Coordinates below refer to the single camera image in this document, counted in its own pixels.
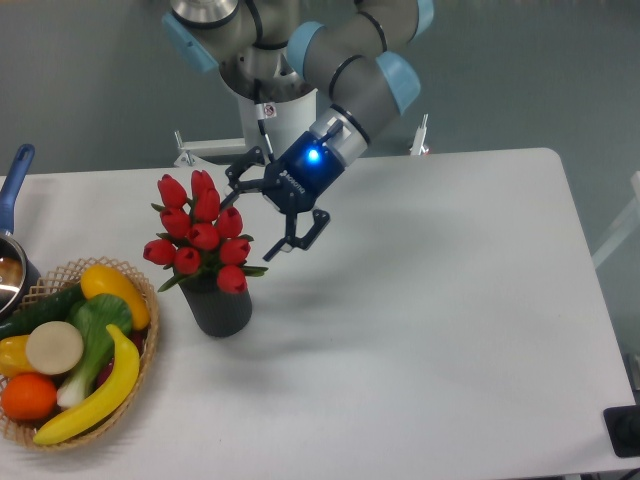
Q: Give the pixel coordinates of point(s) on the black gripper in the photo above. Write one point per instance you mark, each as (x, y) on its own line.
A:
(293, 183)

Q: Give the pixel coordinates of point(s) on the red tulip bouquet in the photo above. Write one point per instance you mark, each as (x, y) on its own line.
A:
(201, 242)

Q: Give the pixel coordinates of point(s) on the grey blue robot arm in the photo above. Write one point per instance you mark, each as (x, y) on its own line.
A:
(263, 51)

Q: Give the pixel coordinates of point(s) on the dark grey ribbed vase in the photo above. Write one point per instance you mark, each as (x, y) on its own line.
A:
(217, 313)

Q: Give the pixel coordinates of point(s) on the yellow squash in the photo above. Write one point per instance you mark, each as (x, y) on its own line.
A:
(102, 279)

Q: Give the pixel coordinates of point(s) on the green bok choy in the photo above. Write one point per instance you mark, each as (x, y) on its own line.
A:
(91, 318)

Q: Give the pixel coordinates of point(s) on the yellow banana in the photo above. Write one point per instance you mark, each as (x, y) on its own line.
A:
(103, 401)

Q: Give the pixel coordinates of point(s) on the green cucumber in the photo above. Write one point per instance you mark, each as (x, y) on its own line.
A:
(55, 307)

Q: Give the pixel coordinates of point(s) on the beige round disc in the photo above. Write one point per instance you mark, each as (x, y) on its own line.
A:
(54, 348)

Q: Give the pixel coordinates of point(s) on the yellow bell pepper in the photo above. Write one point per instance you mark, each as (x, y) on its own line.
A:
(13, 358)

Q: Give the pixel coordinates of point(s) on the orange fruit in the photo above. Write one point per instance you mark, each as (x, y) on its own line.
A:
(29, 397)

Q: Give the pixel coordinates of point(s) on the black device at edge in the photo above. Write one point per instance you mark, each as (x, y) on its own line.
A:
(622, 425)

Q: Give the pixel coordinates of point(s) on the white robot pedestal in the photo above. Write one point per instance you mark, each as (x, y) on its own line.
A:
(271, 124)

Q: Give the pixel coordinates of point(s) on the blue handled saucepan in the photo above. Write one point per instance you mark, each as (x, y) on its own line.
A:
(18, 274)

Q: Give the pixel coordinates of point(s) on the white frame at right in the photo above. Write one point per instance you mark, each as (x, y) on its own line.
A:
(625, 223)

